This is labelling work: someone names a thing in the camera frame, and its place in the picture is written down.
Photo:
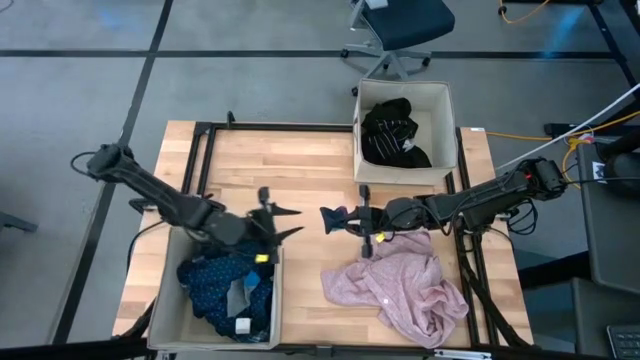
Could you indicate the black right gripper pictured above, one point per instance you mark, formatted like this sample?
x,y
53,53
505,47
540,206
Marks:
x,y
405,217

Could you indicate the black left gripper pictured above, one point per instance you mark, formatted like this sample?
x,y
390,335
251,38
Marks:
x,y
230,230

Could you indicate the dark navy sock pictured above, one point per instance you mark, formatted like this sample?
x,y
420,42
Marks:
x,y
332,220

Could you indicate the light blue sock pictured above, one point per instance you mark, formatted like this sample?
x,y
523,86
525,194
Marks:
x,y
251,279

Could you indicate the black garment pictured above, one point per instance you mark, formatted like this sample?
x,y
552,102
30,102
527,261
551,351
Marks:
x,y
395,160

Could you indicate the black white-striped sock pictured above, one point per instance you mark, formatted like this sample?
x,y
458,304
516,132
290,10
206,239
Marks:
x,y
392,135

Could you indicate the navy dotted shirt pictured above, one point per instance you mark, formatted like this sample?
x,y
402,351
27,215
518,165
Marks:
x,y
210,285

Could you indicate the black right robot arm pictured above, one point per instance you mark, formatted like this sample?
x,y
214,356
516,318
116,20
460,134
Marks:
x,y
490,200

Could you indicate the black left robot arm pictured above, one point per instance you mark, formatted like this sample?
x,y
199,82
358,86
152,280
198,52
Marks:
x,y
150,190

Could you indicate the pink knit shirt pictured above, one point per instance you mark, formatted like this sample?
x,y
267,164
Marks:
x,y
400,290

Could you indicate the beige fabric storage bin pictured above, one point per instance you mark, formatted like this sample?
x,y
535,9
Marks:
x,y
165,310
440,125

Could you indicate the dark blue office chair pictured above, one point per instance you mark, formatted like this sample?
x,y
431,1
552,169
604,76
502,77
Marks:
x,y
405,22

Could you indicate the black power strip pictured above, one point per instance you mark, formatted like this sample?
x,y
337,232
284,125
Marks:
x,y
565,130

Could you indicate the black aluminium beam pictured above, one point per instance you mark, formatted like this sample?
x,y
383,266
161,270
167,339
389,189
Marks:
x,y
75,350

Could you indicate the white printed label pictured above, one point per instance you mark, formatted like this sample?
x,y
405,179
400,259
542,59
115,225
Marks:
x,y
598,172

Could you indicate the dark grey desk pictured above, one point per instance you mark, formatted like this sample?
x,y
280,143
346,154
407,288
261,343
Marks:
x,y
615,240

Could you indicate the grey chair base leg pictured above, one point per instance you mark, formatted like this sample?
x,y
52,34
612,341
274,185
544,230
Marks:
x,y
17,222

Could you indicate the black rounded object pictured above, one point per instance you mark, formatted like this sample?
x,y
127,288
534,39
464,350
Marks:
x,y
622,172

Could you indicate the black keyboard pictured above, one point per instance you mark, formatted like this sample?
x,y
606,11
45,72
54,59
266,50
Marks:
x,y
625,342

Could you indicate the silver metal bracket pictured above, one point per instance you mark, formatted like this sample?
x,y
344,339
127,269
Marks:
x,y
462,354

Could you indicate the black desk frame leg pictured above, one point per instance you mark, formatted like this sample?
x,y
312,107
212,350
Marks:
x,y
606,35

